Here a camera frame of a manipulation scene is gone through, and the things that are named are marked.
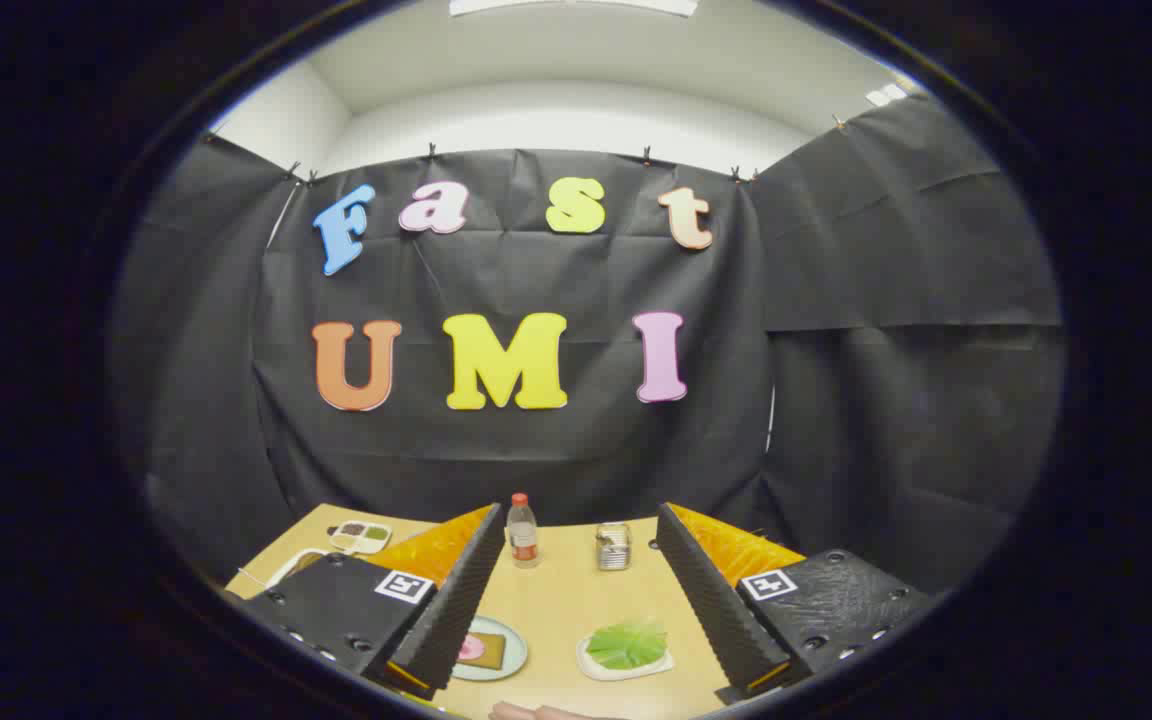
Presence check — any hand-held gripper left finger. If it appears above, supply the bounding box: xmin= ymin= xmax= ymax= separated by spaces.
xmin=241 ymin=503 xmax=507 ymax=701

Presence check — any white divided seasoning tray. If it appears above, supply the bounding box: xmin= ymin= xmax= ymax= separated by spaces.
xmin=328 ymin=520 xmax=393 ymax=555

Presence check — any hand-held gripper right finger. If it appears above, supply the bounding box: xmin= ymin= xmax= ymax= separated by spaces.
xmin=656 ymin=502 xmax=933 ymax=703

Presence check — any white square plate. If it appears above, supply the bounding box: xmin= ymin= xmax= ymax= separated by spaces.
xmin=576 ymin=630 xmax=675 ymax=683

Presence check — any pale green round plate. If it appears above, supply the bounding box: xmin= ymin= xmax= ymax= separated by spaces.
xmin=451 ymin=615 xmax=529 ymax=683

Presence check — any white toaster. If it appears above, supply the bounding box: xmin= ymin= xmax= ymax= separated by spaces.
xmin=264 ymin=547 xmax=339 ymax=593

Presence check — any metal wire basket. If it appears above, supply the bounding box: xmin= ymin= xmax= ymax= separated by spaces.
xmin=595 ymin=522 xmax=633 ymax=572

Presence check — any clear plastic water bottle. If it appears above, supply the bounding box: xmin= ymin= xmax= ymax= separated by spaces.
xmin=506 ymin=493 xmax=540 ymax=569

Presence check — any green lettuce leaf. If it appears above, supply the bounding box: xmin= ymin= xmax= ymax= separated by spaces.
xmin=586 ymin=619 xmax=669 ymax=671

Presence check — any black backdrop cloth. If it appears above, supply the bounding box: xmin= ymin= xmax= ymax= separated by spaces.
xmin=111 ymin=95 xmax=1067 ymax=601

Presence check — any ceiling light panel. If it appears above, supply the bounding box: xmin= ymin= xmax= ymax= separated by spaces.
xmin=449 ymin=0 xmax=699 ymax=18

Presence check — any brown bread slice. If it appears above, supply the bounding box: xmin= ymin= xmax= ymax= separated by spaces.
xmin=456 ymin=630 xmax=507 ymax=672

